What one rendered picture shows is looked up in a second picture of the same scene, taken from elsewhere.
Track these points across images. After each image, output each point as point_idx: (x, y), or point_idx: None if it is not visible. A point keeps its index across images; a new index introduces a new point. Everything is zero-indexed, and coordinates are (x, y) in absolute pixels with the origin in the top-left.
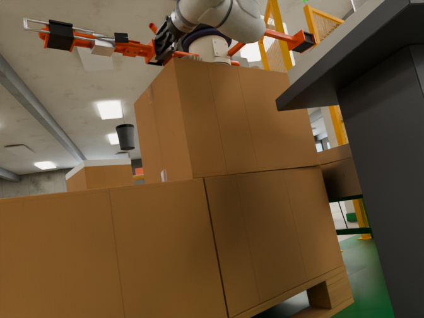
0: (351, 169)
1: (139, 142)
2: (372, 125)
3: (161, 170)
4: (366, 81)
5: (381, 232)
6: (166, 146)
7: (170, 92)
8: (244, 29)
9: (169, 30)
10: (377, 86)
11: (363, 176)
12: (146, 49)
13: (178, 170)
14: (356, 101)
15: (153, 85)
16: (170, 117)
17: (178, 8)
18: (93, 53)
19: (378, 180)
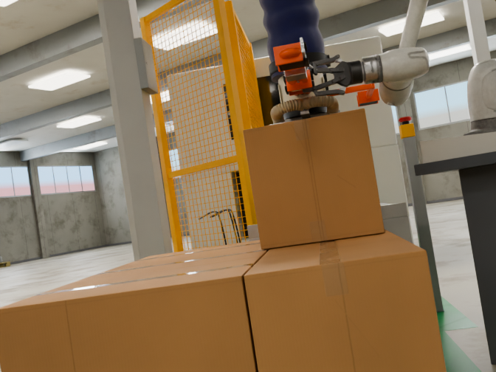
0: (395, 228)
1: (253, 181)
2: (493, 201)
3: (312, 221)
4: (494, 170)
5: (486, 277)
6: (331, 195)
7: (353, 142)
8: (406, 97)
9: (353, 77)
10: None
11: (476, 237)
12: (305, 80)
13: (356, 223)
14: (480, 181)
15: (311, 123)
16: (348, 167)
17: (380, 65)
18: (286, 77)
19: (491, 240)
